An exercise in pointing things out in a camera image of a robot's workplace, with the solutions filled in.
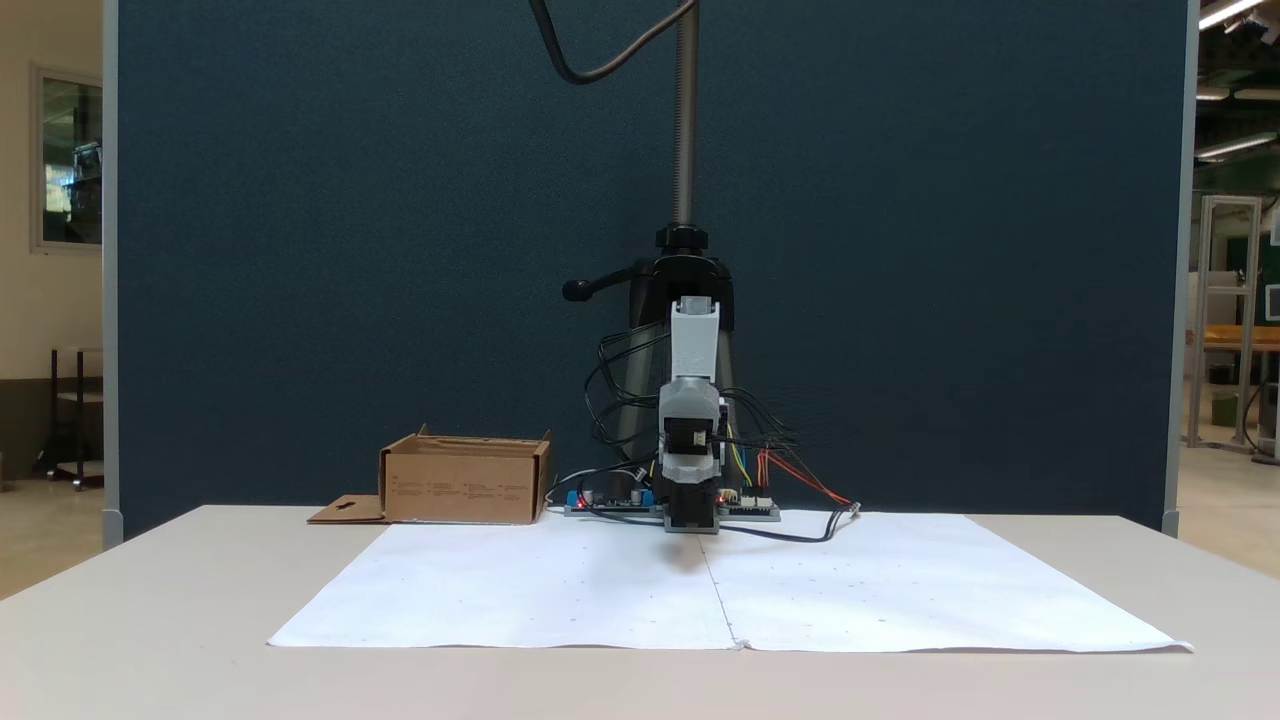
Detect orange workshop table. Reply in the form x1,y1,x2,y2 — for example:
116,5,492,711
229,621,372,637
1188,325,1280,353

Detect brown cardboard box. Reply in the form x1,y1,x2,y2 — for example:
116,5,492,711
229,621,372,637
307,425,554,526

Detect white paper sheet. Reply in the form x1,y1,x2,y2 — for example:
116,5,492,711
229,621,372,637
268,520,1194,654

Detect black cable with white connector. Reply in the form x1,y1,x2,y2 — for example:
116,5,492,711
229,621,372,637
715,505,863,546

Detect framed wall window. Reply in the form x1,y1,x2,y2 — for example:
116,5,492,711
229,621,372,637
30,65,104,256

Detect dark blue partition panel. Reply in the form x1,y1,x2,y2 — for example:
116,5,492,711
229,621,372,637
103,0,1201,549

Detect orange and red wires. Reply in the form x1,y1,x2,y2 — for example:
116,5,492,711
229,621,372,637
757,445,857,511

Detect black shelf cart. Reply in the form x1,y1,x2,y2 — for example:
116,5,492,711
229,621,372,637
40,345,104,491

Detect long ceiling light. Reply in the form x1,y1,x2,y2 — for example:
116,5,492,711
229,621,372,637
1198,0,1269,31
1197,130,1280,161

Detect blue circuit board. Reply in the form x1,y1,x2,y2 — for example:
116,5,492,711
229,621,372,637
563,486,661,518

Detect grey circuit board with jumpers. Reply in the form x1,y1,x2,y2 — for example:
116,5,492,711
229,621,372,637
718,490,783,523

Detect thick black camera cable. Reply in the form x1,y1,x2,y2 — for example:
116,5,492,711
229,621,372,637
528,0,699,86

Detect aluminium profile frame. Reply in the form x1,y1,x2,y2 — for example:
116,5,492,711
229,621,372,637
1187,195,1263,451

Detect black and grey camera tripod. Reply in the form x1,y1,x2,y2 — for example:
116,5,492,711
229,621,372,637
562,0,739,501

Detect thin black motor wires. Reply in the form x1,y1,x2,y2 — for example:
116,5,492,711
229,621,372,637
720,388,801,451
585,325,673,471

